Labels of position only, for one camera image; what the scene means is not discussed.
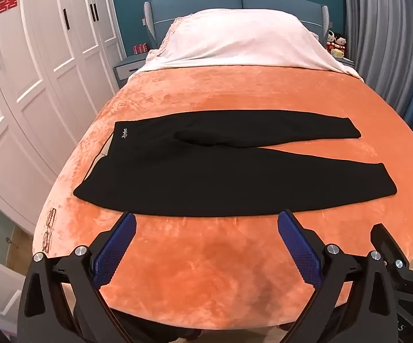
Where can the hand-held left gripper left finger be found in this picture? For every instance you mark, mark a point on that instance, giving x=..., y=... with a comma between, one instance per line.
x=115, y=250

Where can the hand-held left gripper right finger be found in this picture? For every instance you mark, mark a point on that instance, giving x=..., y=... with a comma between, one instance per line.
x=299, y=250

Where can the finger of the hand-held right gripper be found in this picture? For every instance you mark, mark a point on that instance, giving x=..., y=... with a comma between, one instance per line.
x=388, y=243

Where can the black pants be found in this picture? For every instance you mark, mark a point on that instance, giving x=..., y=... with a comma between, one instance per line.
x=228, y=182

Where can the eyeglasses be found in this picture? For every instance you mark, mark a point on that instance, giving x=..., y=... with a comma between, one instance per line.
x=49, y=230

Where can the orange plush blanket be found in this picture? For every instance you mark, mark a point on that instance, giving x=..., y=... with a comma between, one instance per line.
x=210, y=264

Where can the grey curtain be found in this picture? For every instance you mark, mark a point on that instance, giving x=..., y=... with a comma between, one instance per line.
x=388, y=43

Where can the grey-blue nightstand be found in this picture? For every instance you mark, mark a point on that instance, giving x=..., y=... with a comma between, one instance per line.
x=128, y=69

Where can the white wardrobe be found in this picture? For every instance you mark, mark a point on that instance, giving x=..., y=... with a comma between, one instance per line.
x=31, y=78

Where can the red and white doll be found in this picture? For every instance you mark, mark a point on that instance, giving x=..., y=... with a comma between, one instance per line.
x=341, y=43
x=330, y=41

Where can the blue bed headboard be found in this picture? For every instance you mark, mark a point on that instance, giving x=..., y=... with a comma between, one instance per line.
x=199, y=3

